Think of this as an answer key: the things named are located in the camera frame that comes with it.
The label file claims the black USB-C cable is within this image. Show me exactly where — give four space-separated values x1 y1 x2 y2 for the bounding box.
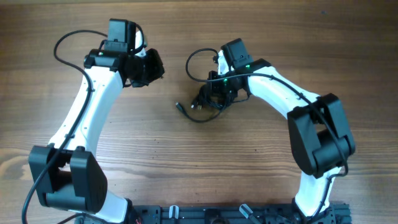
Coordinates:
175 90 231 123

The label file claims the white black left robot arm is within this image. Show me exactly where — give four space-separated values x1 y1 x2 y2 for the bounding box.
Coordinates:
27 19 164 223

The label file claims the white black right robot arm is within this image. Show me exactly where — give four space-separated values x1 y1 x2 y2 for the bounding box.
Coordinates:
209 39 355 223

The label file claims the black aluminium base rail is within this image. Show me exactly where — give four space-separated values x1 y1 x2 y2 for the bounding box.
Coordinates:
74 203 352 224

